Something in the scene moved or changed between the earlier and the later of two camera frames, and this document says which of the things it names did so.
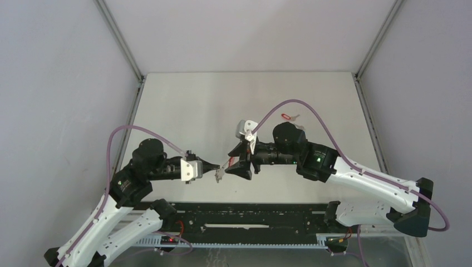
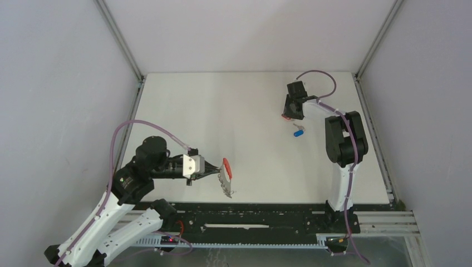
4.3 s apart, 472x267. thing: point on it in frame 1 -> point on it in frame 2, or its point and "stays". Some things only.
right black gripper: x=242 y=169 -> x=286 y=112
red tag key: x=292 y=118 stays
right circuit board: x=336 y=242 stays
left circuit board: x=168 y=240 stays
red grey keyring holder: x=220 y=172 -> x=225 y=177
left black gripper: x=207 y=166 stays
